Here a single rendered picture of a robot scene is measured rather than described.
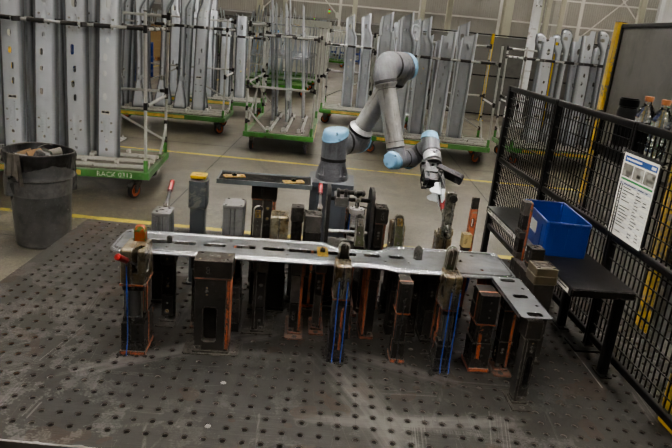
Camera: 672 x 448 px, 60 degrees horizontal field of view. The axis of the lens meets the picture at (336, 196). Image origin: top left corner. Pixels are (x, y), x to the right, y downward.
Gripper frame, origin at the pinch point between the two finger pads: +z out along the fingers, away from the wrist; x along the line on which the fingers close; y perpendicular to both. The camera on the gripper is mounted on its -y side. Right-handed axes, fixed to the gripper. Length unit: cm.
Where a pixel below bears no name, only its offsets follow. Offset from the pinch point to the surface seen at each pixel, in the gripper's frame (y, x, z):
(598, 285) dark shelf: -43, 18, 43
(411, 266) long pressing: 16.2, 7.8, 34.2
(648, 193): -55, 41, 21
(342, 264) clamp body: 41, 19, 42
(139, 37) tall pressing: 311, -417, -586
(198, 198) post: 95, -9, 0
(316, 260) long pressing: 49, 8, 34
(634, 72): -167, -67, -171
